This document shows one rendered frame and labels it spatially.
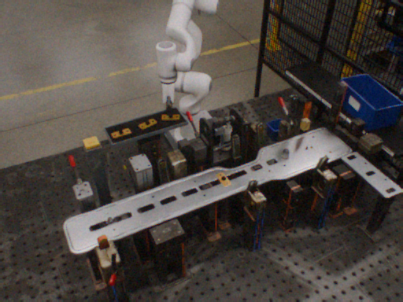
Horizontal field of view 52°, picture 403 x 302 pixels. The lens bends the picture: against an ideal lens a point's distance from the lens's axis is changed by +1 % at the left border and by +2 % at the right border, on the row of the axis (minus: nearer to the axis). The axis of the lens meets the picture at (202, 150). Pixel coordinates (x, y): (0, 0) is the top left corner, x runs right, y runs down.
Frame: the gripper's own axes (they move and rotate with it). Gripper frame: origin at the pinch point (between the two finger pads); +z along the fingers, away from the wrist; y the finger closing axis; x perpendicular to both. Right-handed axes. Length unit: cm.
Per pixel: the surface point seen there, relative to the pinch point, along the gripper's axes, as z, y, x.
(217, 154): 25.5, 5.3, 22.4
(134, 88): 122, -206, -49
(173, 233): 19, 57, 2
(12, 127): 122, -144, -152
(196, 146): 14.3, 11.8, 11.8
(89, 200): 19, 39, -34
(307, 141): 22, 1, 68
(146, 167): 11.0, 28.2, -10.0
